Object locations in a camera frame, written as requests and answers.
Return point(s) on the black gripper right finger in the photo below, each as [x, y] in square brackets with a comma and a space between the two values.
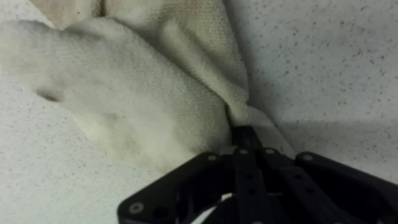
[315, 191]

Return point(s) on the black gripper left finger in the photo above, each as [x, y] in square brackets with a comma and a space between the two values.
[195, 187]

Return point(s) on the white cloth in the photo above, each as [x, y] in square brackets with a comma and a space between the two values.
[137, 95]

